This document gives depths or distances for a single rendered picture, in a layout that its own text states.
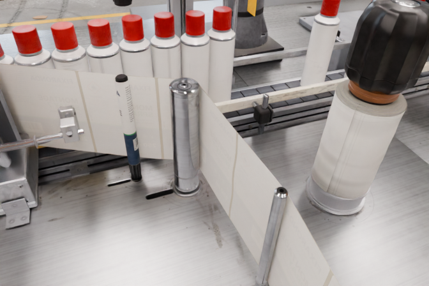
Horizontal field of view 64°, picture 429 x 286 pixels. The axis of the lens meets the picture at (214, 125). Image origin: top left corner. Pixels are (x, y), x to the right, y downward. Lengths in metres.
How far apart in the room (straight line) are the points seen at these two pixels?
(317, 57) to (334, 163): 0.33
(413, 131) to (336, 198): 0.39
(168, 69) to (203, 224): 0.27
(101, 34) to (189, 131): 0.22
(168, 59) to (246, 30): 0.43
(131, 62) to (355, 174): 0.38
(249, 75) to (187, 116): 0.52
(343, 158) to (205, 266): 0.23
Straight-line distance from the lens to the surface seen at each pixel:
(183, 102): 0.42
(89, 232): 0.52
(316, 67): 0.77
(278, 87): 0.80
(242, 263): 0.48
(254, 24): 1.00
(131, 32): 0.58
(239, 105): 0.68
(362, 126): 0.45
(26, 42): 0.58
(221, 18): 0.61
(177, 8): 0.73
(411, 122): 0.90
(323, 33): 0.74
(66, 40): 0.57
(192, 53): 0.60
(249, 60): 0.74
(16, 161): 0.56
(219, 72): 0.65
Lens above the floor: 1.29
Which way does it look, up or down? 38 degrees down
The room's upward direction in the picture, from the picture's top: 2 degrees clockwise
